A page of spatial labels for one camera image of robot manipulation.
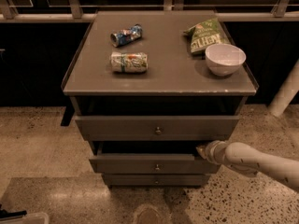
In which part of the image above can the grey bottom drawer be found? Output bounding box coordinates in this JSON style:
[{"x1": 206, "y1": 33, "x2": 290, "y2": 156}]
[{"x1": 102, "y1": 174, "x2": 209, "y2": 186}]

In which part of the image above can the grey top drawer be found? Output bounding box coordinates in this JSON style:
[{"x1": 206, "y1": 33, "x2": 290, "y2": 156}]
[{"x1": 75, "y1": 116, "x2": 239, "y2": 141}]

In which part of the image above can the clear plastic box corner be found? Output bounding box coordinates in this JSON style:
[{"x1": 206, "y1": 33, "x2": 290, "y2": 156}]
[{"x1": 0, "y1": 212, "x2": 50, "y2": 224}]

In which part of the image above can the blue crushed soda can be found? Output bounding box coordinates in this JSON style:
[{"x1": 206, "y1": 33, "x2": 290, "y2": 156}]
[{"x1": 110, "y1": 24, "x2": 143, "y2": 48}]

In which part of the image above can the white bowl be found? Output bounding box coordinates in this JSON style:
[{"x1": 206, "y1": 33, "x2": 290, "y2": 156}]
[{"x1": 205, "y1": 44, "x2": 247, "y2": 77}]

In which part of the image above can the white pillar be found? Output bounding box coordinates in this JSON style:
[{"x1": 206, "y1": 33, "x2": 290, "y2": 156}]
[{"x1": 268, "y1": 59, "x2": 299, "y2": 117}]

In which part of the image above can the black object bottom left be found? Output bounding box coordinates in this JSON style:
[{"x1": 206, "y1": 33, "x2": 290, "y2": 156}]
[{"x1": 0, "y1": 204, "x2": 27, "y2": 219}]

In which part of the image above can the green white soda can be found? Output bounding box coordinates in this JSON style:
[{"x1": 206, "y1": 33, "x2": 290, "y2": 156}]
[{"x1": 110, "y1": 52, "x2": 148, "y2": 73}]

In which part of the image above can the grey drawer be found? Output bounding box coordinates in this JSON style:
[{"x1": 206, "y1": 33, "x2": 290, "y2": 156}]
[
  {"x1": 90, "y1": 141, "x2": 220, "y2": 175},
  {"x1": 75, "y1": 116, "x2": 239, "y2": 141},
  {"x1": 102, "y1": 174, "x2": 209, "y2": 186}
]

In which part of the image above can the grey drawer cabinet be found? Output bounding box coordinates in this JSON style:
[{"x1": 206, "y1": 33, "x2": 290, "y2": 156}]
[{"x1": 60, "y1": 10, "x2": 259, "y2": 189}]

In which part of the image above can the metal window railing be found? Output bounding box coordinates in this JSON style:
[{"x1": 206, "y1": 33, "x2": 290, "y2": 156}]
[{"x1": 0, "y1": 0, "x2": 299, "y2": 21}]

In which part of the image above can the green chip bag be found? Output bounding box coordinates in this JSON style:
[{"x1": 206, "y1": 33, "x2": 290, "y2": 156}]
[{"x1": 184, "y1": 18, "x2": 229, "y2": 55}]

